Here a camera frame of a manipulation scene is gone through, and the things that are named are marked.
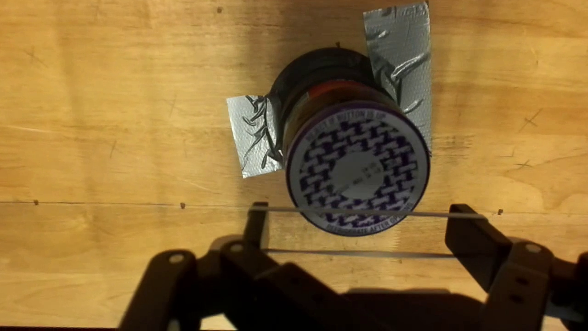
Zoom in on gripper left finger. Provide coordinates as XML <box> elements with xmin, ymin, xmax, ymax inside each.
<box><xmin>118</xmin><ymin>201</ymin><xmax>368</xmax><ymax>331</ymax></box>

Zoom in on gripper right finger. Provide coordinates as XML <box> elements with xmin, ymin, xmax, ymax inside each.
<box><xmin>445</xmin><ymin>204</ymin><xmax>588</xmax><ymax>331</ymax></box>

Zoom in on large grey duct tape strip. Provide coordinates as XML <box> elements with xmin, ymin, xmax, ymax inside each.
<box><xmin>362</xmin><ymin>1</ymin><xmax>433</xmax><ymax>152</ymax></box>

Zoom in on small grey duct tape strip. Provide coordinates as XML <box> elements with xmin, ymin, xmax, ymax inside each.
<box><xmin>226</xmin><ymin>94</ymin><xmax>284</xmax><ymax>179</ymax></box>

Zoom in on bottle with purple patterned lid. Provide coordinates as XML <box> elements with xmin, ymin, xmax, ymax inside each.
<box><xmin>270</xmin><ymin>47</ymin><xmax>431</xmax><ymax>237</ymax></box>

